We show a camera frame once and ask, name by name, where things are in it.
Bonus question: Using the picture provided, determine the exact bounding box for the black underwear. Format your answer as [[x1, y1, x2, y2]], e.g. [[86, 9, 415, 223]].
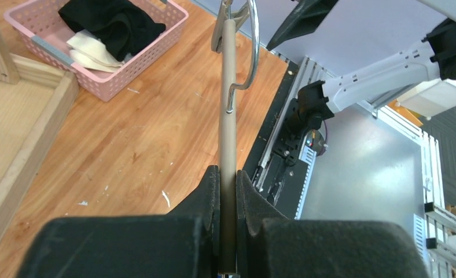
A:
[[58, 0, 166, 61]]

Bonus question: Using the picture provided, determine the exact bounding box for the grey underwear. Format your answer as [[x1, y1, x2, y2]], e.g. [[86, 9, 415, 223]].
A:
[[66, 30, 133, 73]]

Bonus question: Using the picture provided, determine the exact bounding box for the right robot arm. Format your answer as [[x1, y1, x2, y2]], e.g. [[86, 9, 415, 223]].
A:
[[284, 1, 456, 136]]

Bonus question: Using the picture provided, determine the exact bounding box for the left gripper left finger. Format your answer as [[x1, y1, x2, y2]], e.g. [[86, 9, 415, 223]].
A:
[[17, 166, 220, 277]]

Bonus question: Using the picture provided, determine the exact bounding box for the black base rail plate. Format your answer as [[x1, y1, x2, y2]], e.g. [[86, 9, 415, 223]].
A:
[[243, 57, 328, 220]]

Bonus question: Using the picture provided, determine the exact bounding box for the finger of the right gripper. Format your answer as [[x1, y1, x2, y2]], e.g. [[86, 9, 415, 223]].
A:
[[266, 0, 338, 50]]

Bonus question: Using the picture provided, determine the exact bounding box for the pink plastic basket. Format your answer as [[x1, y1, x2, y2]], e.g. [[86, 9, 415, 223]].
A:
[[3, 1, 189, 102]]

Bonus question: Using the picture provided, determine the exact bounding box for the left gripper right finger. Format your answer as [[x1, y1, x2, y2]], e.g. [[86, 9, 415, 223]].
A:
[[236, 170, 428, 277]]

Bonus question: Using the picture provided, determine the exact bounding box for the wooden clothes rack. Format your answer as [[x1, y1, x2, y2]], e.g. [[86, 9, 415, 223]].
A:
[[0, 0, 79, 265]]

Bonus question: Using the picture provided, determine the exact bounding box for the wooden hanger of blue underwear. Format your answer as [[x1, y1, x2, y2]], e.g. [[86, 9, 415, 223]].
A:
[[211, 1, 260, 276]]

